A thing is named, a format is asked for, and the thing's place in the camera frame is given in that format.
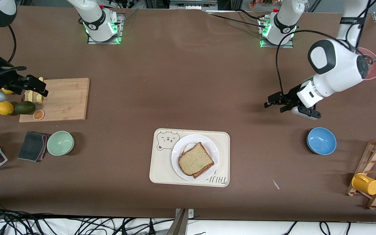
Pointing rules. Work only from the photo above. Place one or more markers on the yellow lemon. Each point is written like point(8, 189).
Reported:
point(4, 107)
point(7, 91)

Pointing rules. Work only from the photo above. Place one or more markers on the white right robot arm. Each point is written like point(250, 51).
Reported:
point(93, 23)

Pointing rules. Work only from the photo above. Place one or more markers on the wooden cutting board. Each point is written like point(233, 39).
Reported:
point(67, 101)

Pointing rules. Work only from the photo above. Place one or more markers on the yellow plastic fork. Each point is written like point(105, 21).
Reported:
point(39, 99)

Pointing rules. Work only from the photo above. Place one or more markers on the blue bowl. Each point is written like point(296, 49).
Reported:
point(321, 141)

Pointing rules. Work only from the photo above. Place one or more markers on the grey metal box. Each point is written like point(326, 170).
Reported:
point(193, 4)

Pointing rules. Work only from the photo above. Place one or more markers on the orange fruit slice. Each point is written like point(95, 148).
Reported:
point(38, 115)

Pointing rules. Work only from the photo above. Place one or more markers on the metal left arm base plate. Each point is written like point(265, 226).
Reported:
point(277, 46)

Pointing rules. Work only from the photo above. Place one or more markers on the white round plate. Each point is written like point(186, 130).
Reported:
point(178, 166)

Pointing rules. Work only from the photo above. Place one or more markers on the yellow plastic knife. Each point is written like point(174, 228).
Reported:
point(30, 97)

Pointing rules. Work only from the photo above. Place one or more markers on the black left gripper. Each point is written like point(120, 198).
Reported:
point(291, 96)

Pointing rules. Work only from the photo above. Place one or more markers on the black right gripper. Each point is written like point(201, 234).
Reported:
point(7, 79)

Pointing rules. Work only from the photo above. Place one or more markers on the pink folded cloth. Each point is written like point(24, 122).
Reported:
point(43, 153)

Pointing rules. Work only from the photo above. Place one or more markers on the dark grey folded cloth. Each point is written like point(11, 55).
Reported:
point(31, 145)

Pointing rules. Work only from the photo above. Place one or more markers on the pink ribbed bowl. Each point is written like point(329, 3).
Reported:
point(374, 70)

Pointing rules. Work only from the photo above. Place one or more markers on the small white paper scrap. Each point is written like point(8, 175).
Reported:
point(276, 184)

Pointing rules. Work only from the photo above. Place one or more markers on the metal table edge bracket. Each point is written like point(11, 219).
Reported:
point(180, 225)

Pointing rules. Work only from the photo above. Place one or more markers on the yellow mug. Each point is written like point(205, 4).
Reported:
point(366, 184)

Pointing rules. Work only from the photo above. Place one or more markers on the pale green bowl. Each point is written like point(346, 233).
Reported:
point(60, 143)

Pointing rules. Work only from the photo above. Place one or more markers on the brown bread slice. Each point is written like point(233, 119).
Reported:
point(194, 160)
point(204, 172)

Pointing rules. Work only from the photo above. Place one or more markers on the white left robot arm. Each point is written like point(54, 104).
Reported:
point(335, 65)

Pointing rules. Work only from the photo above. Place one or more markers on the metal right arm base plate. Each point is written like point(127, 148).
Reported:
point(120, 32)

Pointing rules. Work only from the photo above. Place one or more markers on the green avocado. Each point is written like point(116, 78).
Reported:
point(24, 107)

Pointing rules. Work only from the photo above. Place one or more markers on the cream bear print tray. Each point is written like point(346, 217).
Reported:
point(162, 169)

